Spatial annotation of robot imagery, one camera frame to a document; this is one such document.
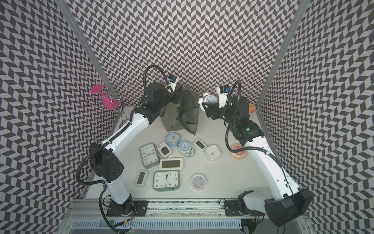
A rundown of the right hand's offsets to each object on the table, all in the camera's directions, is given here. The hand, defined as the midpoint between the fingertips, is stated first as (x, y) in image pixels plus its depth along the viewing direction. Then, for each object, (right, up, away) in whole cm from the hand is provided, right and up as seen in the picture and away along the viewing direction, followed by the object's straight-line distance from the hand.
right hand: (210, 105), depth 69 cm
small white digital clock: (-4, -24, +27) cm, 37 cm away
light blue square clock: (-22, -21, +28) cm, 41 cm away
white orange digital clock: (-27, -26, +22) cm, 44 cm away
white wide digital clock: (-21, -33, +16) cm, 43 cm away
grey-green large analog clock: (-23, -41, +12) cm, 49 cm away
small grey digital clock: (-37, -40, +12) cm, 56 cm away
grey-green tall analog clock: (-35, -29, +20) cm, 50 cm away
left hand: (-15, +10, +8) cm, 20 cm away
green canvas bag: (-15, -5, +25) cm, 29 cm away
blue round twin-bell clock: (-14, -26, +22) cm, 37 cm away
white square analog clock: (+4, -27, +20) cm, 34 cm away
